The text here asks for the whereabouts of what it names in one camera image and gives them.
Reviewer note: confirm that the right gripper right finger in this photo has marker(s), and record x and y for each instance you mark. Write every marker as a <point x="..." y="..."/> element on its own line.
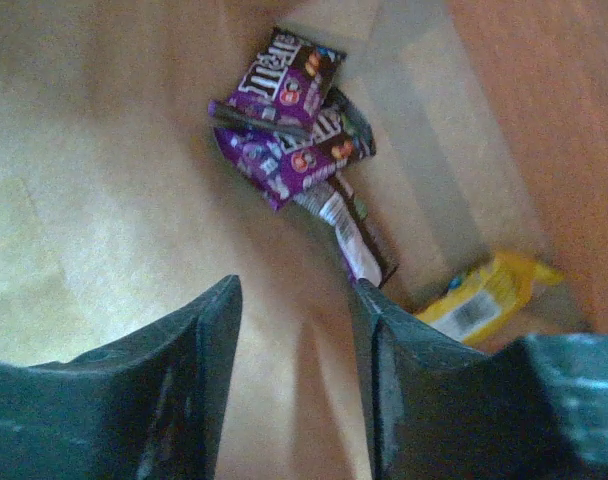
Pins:
<point x="435" y="408"/>

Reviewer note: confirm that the red paper bag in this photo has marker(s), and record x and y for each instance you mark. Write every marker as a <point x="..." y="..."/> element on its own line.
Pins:
<point x="117" y="207"/>

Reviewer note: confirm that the purple candy packet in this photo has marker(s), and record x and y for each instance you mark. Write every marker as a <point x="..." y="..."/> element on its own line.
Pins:
<point x="366" y="253"/>
<point x="284" y="88"/>
<point x="280" y="166"/>

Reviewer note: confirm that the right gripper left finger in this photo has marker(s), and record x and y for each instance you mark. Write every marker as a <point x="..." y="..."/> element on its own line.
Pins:
<point x="149" y="405"/>

